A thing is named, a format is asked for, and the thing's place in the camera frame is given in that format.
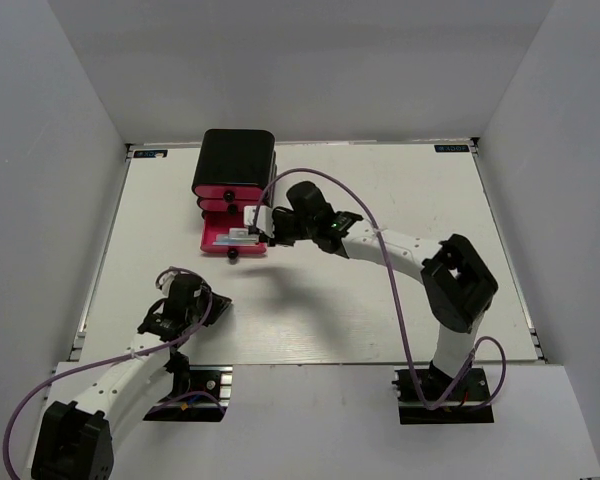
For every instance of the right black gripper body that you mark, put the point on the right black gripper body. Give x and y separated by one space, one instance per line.
289 228

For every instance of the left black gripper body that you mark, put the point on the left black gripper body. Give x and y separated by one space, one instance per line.
197 313

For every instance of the clear tube orange cap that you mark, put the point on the clear tube orange cap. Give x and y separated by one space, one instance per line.
239 233

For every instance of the light blue clear tube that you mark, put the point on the light blue clear tube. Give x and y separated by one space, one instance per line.
233 242

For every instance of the pink bottom drawer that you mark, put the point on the pink bottom drawer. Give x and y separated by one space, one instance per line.
215 223

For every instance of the pink drawer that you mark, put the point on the pink drawer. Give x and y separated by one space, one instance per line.
215 223
240 192
220 205

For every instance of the pink top drawer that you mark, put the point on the pink top drawer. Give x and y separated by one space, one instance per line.
240 192

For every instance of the green clear tube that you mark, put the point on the green clear tube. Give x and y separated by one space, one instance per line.
227 238

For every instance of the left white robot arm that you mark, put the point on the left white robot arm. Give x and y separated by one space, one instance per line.
78 439

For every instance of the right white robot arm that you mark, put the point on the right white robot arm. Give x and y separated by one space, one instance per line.
458 284

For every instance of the black drawer cabinet shell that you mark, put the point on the black drawer cabinet shell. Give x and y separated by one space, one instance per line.
236 157

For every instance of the right blue corner label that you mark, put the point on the right blue corner label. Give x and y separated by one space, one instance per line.
452 148

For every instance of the blue corner label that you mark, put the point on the blue corner label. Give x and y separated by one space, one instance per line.
452 148
150 154

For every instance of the left blue corner label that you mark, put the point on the left blue corner label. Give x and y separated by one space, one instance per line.
150 154

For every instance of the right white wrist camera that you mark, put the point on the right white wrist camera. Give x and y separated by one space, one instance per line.
258 220

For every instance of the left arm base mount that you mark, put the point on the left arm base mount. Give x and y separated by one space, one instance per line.
203 399

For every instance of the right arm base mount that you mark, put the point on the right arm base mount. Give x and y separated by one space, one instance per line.
459 408

